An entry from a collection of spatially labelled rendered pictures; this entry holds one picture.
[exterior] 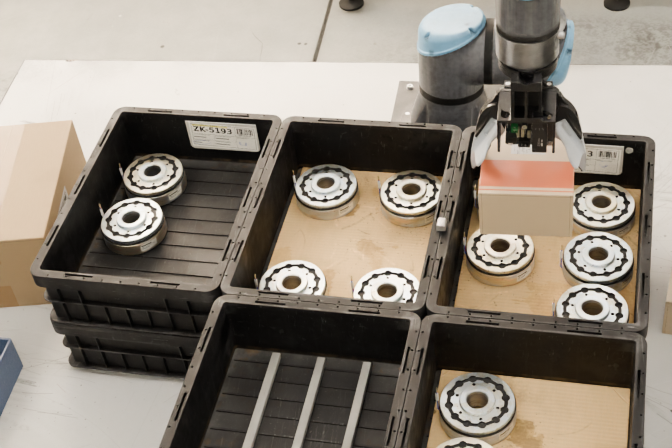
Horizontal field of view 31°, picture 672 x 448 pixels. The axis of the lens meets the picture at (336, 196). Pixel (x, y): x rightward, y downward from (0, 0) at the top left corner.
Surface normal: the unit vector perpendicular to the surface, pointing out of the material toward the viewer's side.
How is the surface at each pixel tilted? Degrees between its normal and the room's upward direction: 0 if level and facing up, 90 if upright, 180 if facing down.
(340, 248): 0
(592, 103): 0
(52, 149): 0
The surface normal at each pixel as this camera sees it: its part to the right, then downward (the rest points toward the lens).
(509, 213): -0.15, 0.69
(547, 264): -0.11, -0.73
